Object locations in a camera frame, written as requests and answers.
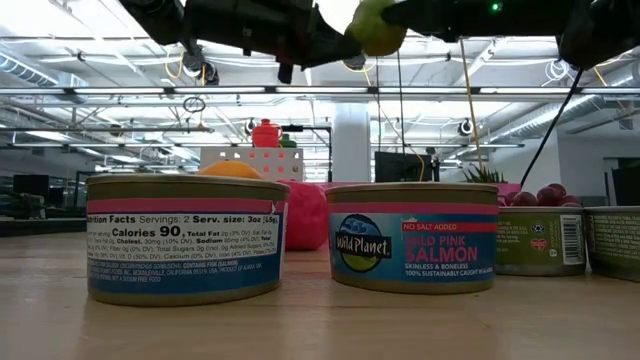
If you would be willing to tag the blue salmon can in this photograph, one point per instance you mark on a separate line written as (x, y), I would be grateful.
(185, 260)
(415, 250)

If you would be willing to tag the red plastic tray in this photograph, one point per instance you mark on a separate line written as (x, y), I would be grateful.
(510, 188)

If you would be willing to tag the red apple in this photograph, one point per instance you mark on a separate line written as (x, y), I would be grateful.
(305, 215)

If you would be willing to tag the potted succulent plant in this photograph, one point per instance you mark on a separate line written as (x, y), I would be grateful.
(482, 176)

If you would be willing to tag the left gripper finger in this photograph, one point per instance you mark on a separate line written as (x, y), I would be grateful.
(330, 45)

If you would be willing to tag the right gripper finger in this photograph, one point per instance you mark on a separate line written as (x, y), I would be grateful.
(420, 17)

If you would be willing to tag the red grapes bunch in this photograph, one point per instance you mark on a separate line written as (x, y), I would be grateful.
(547, 196)

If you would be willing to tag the orange fruit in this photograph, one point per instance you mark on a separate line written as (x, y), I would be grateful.
(230, 170)

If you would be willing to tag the white perforated basket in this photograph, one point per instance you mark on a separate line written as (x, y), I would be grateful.
(280, 165)

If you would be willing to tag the green label can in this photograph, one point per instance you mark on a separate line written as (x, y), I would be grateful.
(615, 240)
(535, 240)

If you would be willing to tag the green pear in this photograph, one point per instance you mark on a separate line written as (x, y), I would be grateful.
(372, 32)

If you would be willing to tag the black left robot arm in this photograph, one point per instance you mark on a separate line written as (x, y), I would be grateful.
(155, 20)

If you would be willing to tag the black background monitor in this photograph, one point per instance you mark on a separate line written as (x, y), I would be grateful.
(400, 165)
(30, 187)

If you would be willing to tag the green plastic bottle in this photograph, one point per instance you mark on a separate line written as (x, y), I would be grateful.
(288, 142)

